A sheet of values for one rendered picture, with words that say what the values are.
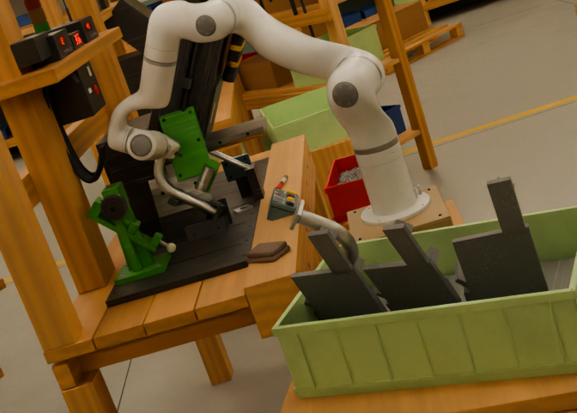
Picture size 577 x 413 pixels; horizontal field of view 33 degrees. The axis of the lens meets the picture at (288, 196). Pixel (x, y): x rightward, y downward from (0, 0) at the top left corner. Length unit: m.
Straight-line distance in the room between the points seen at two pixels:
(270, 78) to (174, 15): 3.66
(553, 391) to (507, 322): 0.15
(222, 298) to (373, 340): 0.65
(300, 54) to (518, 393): 1.05
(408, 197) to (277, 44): 0.52
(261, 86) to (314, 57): 3.81
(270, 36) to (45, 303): 0.89
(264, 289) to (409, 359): 0.62
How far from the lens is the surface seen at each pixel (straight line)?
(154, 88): 2.66
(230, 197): 3.31
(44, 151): 2.86
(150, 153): 2.70
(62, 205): 2.89
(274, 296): 2.47
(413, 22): 10.28
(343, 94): 2.39
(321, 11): 5.52
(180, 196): 3.00
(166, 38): 2.60
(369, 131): 2.47
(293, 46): 2.48
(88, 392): 2.66
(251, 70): 6.32
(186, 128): 3.03
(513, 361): 1.91
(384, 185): 2.52
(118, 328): 2.58
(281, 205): 2.89
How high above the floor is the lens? 1.74
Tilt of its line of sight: 16 degrees down
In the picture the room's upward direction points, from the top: 19 degrees counter-clockwise
